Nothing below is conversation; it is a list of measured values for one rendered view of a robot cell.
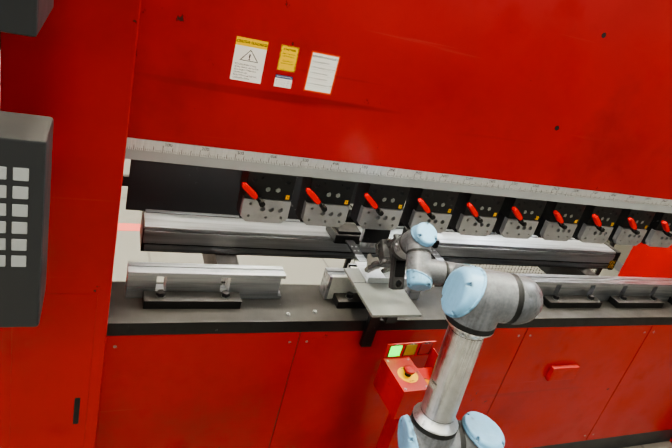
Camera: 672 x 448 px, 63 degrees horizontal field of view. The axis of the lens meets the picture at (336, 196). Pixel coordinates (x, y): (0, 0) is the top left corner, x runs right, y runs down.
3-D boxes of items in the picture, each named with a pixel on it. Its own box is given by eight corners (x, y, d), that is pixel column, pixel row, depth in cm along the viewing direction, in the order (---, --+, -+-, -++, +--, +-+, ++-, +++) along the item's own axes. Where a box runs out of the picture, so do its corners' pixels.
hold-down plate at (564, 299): (547, 308, 229) (550, 302, 228) (539, 300, 233) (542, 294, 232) (599, 308, 241) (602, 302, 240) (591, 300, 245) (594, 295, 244)
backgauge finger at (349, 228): (347, 265, 198) (350, 253, 196) (325, 229, 219) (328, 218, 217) (376, 266, 202) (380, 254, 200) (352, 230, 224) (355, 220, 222)
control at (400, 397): (393, 419, 180) (409, 377, 173) (372, 383, 193) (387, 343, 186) (443, 412, 188) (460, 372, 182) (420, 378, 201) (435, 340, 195)
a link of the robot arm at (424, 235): (416, 244, 159) (416, 217, 163) (398, 255, 168) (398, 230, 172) (440, 249, 162) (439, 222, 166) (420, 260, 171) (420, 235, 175)
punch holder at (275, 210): (239, 221, 167) (249, 172, 161) (234, 208, 174) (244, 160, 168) (286, 224, 173) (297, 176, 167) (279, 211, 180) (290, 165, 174)
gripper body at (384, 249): (392, 245, 189) (410, 234, 179) (396, 270, 186) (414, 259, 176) (373, 244, 186) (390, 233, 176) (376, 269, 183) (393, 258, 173)
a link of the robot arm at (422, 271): (447, 287, 159) (446, 252, 164) (411, 282, 156) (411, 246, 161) (436, 294, 165) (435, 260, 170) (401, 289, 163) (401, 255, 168)
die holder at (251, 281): (124, 298, 168) (128, 272, 164) (124, 286, 173) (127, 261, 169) (280, 298, 188) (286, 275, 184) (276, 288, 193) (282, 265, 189)
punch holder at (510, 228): (500, 237, 207) (516, 198, 200) (488, 226, 214) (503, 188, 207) (531, 239, 213) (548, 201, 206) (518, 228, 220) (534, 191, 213)
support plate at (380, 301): (371, 317, 171) (372, 315, 170) (343, 270, 193) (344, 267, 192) (420, 317, 178) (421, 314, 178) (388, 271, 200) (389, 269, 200)
